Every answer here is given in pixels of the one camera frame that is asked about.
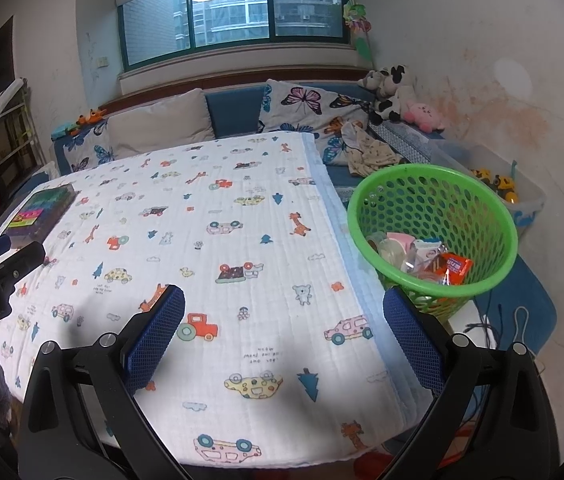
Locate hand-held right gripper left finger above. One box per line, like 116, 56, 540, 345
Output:
18, 284, 197, 480

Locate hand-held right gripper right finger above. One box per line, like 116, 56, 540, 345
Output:
382, 286, 560, 480

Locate green plastic mesh basket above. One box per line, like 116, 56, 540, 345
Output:
347, 164, 519, 323

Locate dark colourful flat box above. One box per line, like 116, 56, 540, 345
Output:
0, 184, 76, 251

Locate white metal rack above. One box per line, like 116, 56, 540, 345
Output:
0, 77, 45, 181

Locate small butterfly print pillow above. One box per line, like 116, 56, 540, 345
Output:
62, 127, 117, 173

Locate blue floor mat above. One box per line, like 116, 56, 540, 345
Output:
474, 255, 560, 356

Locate white cartoon printed blanket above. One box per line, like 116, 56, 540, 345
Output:
0, 131, 413, 466

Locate clear plastic storage bin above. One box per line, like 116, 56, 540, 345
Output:
429, 140, 547, 231

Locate yellow toy vehicles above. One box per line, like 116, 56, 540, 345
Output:
472, 167, 520, 203

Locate beige pillow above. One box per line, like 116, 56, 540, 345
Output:
106, 88, 217, 158

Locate cream patterned garment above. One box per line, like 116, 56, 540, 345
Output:
341, 122, 403, 177

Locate grey patterned cloth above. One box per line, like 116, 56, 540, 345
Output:
369, 122, 445, 148

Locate pink plush toy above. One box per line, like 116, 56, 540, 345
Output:
404, 101, 447, 133

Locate blue back cushion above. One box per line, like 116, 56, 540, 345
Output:
205, 85, 267, 138

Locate black white plush cow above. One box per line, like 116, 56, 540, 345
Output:
369, 65, 415, 126

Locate large butterfly print pillow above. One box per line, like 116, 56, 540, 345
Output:
259, 79, 377, 136

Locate spotted plush dog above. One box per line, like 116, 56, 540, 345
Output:
359, 70, 387, 92

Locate brown wooden headboard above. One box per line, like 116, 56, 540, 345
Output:
99, 67, 367, 116

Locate green framed window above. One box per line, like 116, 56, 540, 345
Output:
118, 0, 350, 73

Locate colourful pinwheel toy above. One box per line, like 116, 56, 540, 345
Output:
343, 0, 377, 61

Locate black cables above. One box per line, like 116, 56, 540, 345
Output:
467, 300, 513, 351

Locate white string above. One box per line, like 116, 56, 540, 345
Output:
512, 305, 535, 356

